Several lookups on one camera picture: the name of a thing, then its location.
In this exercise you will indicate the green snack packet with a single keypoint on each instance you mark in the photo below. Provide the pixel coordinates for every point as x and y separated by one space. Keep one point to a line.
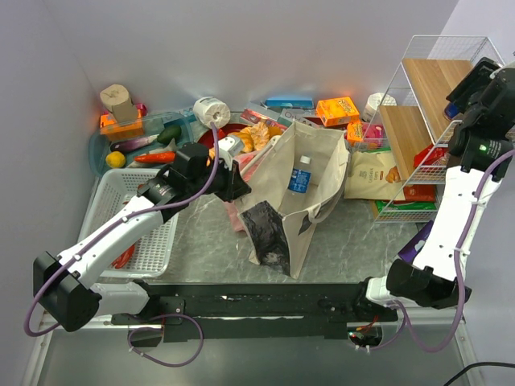
404 206

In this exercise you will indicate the red snack packet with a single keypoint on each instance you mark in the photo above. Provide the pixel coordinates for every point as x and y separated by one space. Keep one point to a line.
419 193

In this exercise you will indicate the Pocari Sweat water bottle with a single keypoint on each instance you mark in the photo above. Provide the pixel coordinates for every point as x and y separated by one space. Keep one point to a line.
300 175

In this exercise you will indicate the yellow lemon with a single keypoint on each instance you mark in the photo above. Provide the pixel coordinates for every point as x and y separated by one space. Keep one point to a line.
115 160

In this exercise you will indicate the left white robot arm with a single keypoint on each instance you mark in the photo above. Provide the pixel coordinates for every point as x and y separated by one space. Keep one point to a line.
66 285

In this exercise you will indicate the cassava chips bag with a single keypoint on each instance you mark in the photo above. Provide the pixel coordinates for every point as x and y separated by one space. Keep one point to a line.
373 175

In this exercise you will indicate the white perforated plastic basket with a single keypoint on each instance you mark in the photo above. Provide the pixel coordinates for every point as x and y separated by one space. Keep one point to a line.
152 252

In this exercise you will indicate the pink plastic grocery bag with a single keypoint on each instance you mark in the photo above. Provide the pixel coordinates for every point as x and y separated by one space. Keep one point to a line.
232 208

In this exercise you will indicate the teal plastic tray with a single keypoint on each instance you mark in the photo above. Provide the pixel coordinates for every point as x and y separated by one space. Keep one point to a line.
99 145

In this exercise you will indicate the orange box under roll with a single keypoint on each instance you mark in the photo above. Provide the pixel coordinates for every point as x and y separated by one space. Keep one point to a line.
121 131

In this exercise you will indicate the purple box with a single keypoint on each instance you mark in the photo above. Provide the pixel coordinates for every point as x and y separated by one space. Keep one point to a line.
413 247

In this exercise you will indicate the brown toilet paper roll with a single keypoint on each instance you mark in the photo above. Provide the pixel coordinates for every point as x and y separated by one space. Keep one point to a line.
118 102

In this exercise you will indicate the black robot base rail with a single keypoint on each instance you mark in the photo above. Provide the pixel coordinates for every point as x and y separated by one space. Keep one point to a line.
239 311

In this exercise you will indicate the red toothpaste box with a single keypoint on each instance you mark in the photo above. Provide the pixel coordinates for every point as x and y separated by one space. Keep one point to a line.
255 117

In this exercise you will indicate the white paper cup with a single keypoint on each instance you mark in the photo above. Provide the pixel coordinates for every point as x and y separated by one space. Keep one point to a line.
374 101

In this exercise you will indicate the red toy lobster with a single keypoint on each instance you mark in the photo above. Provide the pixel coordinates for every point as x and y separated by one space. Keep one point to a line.
124 258

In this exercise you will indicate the red round plate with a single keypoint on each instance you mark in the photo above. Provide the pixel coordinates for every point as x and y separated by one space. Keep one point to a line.
206 139

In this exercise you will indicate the beige canvas tote bag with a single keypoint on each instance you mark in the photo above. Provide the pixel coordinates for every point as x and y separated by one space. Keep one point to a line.
279 223

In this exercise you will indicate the toy carrot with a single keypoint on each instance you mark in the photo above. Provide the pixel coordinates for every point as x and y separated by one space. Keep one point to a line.
158 158

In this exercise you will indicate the Red Bull can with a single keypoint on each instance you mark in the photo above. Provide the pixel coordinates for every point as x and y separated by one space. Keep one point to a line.
451 111

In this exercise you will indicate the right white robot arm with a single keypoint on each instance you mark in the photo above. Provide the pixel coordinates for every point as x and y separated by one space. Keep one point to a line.
479 156

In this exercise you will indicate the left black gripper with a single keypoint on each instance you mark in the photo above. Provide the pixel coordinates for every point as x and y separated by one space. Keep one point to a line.
234 183

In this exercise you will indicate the white toilet paper roll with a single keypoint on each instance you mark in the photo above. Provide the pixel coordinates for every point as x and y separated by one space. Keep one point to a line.
211 111

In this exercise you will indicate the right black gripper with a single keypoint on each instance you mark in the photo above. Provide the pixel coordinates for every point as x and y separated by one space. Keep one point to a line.
471 86

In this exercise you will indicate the blue flat box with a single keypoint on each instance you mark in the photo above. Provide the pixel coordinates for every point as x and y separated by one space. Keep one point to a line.
295 102

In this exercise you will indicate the red candy bag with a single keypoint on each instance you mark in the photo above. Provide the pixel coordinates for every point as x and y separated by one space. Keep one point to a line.
431 156

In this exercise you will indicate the white wire shelf rack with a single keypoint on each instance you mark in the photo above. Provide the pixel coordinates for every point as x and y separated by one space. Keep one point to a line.
412 114

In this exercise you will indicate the orange snack box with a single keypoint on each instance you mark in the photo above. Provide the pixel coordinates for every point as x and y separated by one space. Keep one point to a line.
337 111

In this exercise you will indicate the croissant bread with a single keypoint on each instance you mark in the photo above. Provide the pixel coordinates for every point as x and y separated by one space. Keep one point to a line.
256 137

